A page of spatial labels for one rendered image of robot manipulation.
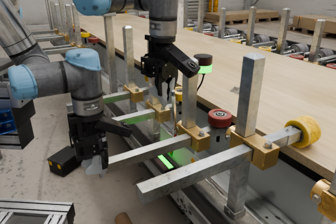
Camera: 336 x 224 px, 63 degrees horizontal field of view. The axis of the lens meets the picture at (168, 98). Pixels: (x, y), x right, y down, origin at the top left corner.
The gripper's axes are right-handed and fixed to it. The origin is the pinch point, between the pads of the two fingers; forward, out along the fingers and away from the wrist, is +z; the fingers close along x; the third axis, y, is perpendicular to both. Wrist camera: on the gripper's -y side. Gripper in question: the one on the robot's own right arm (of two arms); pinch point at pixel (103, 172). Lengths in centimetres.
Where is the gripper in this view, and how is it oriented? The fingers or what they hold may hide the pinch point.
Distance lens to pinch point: 83.1
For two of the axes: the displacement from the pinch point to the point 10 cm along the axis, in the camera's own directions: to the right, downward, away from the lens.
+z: -0.1, 9.2, 4.0
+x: 5.0, 3.5, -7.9
